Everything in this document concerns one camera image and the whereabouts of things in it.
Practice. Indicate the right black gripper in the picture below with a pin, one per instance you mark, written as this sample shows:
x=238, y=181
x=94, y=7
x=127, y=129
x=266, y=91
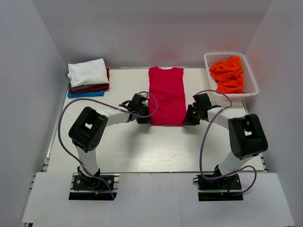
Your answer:
x=188, y=120

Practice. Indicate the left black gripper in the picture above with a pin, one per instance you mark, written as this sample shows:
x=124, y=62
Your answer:
x=146, y=120

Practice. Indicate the crimson red t-shirt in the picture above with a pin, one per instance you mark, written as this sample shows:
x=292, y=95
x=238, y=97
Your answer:
x=168, y=104

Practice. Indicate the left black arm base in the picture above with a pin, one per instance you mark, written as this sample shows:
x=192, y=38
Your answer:
x=82, y=190

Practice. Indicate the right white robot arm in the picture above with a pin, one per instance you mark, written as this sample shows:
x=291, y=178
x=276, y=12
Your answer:
x=246, y=135

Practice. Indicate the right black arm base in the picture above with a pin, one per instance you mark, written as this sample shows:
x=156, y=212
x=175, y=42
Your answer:
x=224, y=189

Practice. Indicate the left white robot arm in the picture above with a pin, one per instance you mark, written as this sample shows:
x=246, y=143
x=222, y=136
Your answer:
x=87, y=130

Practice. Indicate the blue folded t-shirt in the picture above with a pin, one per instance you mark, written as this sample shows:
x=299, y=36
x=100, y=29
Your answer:
x=86, y=94

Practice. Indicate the orange t-shirt in basket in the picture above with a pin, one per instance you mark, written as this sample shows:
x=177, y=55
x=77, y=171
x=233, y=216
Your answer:
x=228, y=75

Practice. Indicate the white plastic perforated basket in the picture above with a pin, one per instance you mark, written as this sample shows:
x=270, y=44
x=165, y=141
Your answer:
x=250, y=86

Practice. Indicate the white folded t-shirt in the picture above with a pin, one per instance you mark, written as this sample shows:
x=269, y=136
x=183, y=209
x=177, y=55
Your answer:
x=88, y=73

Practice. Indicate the grey folded t-shirt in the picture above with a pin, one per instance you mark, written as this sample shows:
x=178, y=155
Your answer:
x=87, y=86

